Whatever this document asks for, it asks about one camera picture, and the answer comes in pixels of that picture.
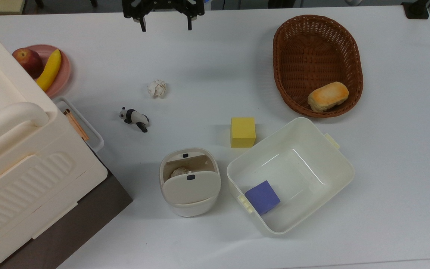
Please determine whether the crumpled paper inside trash can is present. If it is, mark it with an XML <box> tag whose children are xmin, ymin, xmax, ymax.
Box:
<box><xmin>170</xmin><ymin>166</ymin><xmax>191</xmax><ymax>179</ymax></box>

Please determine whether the small white trash can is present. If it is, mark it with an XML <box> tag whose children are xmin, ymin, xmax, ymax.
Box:
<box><xmin>159</xmin><ymin>148</ymin><xmax>222</xmax><ymax>217</ymax></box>

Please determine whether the black mount base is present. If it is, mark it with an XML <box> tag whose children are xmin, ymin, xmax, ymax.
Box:
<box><xmin>401</xmin><ymin>0</ymin><xmax>430</xmax><ymax>19</ymax></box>

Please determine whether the small panda toy figure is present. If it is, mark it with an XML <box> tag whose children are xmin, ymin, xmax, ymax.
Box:
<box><xmin>118</xmin><ymin>107</ymin><xmax>150</xmax><ymax>133</ymax></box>

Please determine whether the orange pencil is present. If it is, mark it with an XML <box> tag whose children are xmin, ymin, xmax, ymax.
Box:
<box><xmin>67</xmin><ymin>109</ymin><xmax>90</xmax><ymax>141</ymax></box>
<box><xmin>63</xmin><ymin>110</ymin><xmax>87</xmax><ymax>142</ymax></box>

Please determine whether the pink plate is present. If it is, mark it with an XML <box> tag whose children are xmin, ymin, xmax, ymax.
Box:
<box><xmin>25</xmin><ymin>44</ymin><xmax>72</xmax><ymax>99</ymax></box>

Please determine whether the yellow banana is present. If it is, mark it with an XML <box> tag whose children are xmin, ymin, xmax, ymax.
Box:
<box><xmin>36</xmin><ymin>49</ymin><xmax>62</xmax><ymax>92</ymax></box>

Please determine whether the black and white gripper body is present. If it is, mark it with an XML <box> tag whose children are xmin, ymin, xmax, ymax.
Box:
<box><xmin>122</xmin><ymin>0</ymin><xmax>205</xmax><ymax>19</ymax></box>

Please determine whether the white plastic storage bin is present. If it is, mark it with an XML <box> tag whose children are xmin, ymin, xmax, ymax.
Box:
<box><xmin>227</xmin><ymin>117</ymin><xmax>355</xmax><ymax>236</ymax></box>

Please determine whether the white paper ball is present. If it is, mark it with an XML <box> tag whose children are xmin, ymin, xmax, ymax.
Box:
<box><xmin>147</xmin><ymin>79</ymin><xmax>167</xmax><ymax>99</ymax></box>

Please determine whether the yellow foam cube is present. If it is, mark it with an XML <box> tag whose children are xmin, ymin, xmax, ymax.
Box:
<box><xmin>231</xmin><ymin>117</ymin><xmax>256</xmax><ymax>148</ymax></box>

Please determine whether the clear plastic tray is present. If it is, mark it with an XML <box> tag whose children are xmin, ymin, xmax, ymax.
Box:
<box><xmin>53</xmin><ymin>96</ymin><xmax>105</xmax><ymax>153</ymax></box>

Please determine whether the purple foam cube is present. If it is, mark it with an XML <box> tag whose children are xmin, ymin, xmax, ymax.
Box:
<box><xmin>245</xmin><ymin>180</ymin><xmax>281</xmax><ymax>216</ymax></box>

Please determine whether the red apple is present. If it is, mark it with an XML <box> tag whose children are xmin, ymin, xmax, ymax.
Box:
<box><xmin>12</xmin><ymin>48</ymin><xmax>44</xmax><ymax>79</ymax></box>

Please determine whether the golden bread loaf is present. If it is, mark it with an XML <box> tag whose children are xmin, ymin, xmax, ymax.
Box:
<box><xmin>308</xmin><ymin>82</ymin><xmax>349</xmax><ymax>112</ymax></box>

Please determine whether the dark brown board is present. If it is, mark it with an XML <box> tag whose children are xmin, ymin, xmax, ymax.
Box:
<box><xmin>0</xmin><ymin>173</ymin><xmax>133</xmax><ymax>269</ymax></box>

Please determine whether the large cream plastic cabinet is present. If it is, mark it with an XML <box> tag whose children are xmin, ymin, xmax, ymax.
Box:
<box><xmin>0</xmin><ymin>15</ymin><xmax>108</xmax><ymax>266</ymax></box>

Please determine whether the brown wicker basket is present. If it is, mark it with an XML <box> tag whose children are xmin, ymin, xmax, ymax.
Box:
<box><xmin>273</xmin><ymin>15</ymin><xmax>364</xmax><ymax>118</ymax></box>

